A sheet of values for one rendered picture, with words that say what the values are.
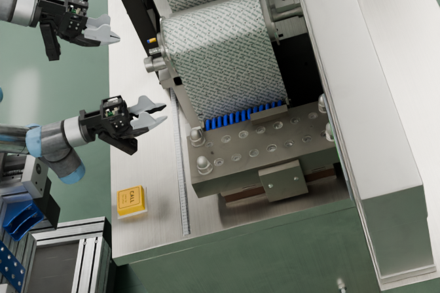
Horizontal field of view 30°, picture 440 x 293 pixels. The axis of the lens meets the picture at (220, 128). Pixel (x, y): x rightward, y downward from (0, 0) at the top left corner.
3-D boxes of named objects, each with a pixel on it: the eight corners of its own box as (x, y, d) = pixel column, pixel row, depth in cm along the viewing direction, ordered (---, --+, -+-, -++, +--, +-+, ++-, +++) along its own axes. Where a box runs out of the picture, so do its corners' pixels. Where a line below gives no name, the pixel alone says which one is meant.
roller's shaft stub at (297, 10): (273, 16, 200) (269, 3, 197) (301, 8, 199) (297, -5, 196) (275, 28, 197) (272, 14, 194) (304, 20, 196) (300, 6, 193)
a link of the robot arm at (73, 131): (75, 153, 210) (76, 130, 215) (92, 148, 209) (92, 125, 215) (63, 135, 205) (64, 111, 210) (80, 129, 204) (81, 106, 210)
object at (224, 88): (200, 123, 212) (179, 73, 199) (288, 99, 209) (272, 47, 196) (200, 124, 212) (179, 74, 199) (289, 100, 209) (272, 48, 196)
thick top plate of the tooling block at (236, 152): (192, 150, 214) (186, 136, 209) (343, 110, 209) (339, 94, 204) (198, 198, 203) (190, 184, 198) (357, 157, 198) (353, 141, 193)
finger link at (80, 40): (101, 46, 190) (63, 36, 187) (99, 50, 191) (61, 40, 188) (101, 33, 193) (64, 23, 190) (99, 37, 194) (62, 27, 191)
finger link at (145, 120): (160, 112, 201) (124, 118, 203) (167, 128, 205) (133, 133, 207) (161, 103, 203) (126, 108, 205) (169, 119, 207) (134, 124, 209)
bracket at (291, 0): (274, 0, 196) (272, -7, 195) (297, -7, 196) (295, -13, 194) (277, 13, 193) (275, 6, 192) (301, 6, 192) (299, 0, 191)
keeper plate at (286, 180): (268, 196, 205) (257, 169, 197) (307, 186, 204) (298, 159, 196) (270, 204, 203) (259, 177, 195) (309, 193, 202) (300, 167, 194)
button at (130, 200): (119, 195, 220) (116, 190, 218) (144, 189, 219) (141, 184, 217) (120, 216, 215) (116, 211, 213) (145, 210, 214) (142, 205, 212)
